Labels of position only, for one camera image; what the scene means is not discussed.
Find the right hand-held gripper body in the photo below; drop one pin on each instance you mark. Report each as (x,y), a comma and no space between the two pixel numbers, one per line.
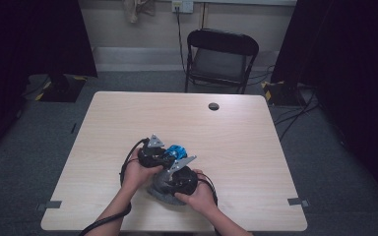
(183,182)

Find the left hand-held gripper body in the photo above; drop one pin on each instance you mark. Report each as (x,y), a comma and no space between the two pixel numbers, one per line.
(152,157)

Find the grey towel cloth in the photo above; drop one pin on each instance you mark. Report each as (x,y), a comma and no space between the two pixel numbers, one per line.
(162,193)

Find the blue toy car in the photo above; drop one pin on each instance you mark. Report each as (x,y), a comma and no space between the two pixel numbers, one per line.
(176,151)

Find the person's right hand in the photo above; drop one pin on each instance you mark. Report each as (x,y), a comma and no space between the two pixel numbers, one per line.
(203,200)

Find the person's left hand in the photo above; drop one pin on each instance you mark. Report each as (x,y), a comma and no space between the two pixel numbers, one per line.
(134,177)

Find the black stand base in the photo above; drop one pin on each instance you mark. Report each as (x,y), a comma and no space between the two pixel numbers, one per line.
(282,95)
(62,91)

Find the grey tape strip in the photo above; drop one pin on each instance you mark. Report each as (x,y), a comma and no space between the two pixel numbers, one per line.
(50,205)
(297,202)

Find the black folding chair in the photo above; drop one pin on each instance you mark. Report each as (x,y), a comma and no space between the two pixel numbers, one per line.
(223,42)

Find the beige hanging cloth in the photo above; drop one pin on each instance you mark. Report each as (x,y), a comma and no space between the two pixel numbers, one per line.
(134,10)

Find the thin brown pole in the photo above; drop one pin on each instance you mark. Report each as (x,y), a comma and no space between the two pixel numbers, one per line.
(204,16)

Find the black curtain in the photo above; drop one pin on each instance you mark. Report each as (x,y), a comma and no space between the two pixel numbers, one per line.
(351,65)
(29,39)

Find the white wall socket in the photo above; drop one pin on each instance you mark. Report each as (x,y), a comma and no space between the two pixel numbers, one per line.
(185,6)

